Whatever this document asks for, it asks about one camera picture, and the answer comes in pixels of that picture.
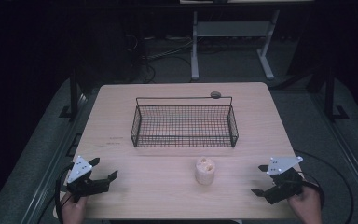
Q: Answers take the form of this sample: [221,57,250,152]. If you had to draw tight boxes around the person's left hand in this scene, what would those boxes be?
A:
[60,193,90,224]

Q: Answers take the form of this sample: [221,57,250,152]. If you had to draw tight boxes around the white metal desk frame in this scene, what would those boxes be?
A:
[190,9,281,81]

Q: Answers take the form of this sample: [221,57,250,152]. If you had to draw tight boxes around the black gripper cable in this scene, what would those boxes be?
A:
[36,163,76,224]
[293,148,355,224]

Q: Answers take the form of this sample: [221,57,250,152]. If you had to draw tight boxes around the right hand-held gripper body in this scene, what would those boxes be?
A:
[264,156,305,205]

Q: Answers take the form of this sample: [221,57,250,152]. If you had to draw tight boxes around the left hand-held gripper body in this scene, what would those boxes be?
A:
[65,155,111,203]

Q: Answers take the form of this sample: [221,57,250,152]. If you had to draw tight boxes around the black wire basket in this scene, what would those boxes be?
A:
[130,95,240,149]

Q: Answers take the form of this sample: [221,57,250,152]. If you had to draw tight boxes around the floor cables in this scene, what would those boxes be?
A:
[125,34,197,84]

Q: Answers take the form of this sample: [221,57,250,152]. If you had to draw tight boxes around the person's right hand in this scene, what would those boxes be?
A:
[286,185,324,224]

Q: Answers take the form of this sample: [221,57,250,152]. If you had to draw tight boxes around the black metal stand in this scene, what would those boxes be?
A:
[323,66,351,121]
[59,69,82,119]

